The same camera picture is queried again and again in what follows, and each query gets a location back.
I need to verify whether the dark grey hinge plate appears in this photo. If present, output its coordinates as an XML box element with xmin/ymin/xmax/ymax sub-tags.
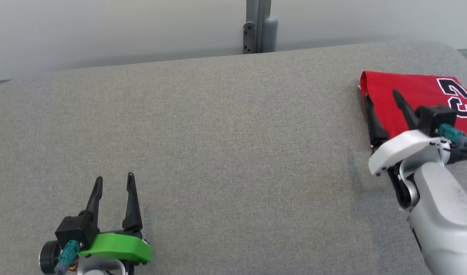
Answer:
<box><xmin>243</xmin><ymin>21</ymin><xmax>256</xmax><ymax>54</ymax></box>

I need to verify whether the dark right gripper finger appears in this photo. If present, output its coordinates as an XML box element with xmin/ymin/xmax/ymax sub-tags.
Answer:
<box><xmin>392</xmin><ymin>89</ymin><xmax>420</xmax><ymax>131</ymax></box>
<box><xmin>364</xmin><ymin>93</ymin><xmax>390</xmax><ymax>149</ymax></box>

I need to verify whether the grey cylindrical door stop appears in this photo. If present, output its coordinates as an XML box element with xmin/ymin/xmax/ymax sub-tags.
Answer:
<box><xmin>263</xmin><ymin>16</ymin><xmax>278</xmax><ymax>53</ymax></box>

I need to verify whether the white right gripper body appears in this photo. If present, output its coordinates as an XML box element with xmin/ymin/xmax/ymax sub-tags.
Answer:
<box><xmin>368</xmin><ymin>129</ymin><xmax>452</xmax><ymax>176</ymax></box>

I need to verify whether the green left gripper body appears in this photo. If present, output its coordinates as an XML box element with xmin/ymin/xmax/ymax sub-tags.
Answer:
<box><xmin>78</xmin><ymin>230</ymin><xmax>153</xmax><ymax>266</ymax></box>

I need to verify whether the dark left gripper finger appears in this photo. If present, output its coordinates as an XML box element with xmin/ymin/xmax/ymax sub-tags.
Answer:
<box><xmin>85</xmin><ymin>176</ymin><xmax>104</xmax><ymax>226</ymax></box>
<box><xmin>122</xmin><ymin>171</ymin><xmax>144</xmax><ymax>231</ymax></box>

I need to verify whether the red jersey with white sleeves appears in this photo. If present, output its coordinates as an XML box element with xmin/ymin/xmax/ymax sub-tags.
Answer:
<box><xmin>359</xmin><ymin>71</ymin><xmax>467</xmax><ymax>149</ymax></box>

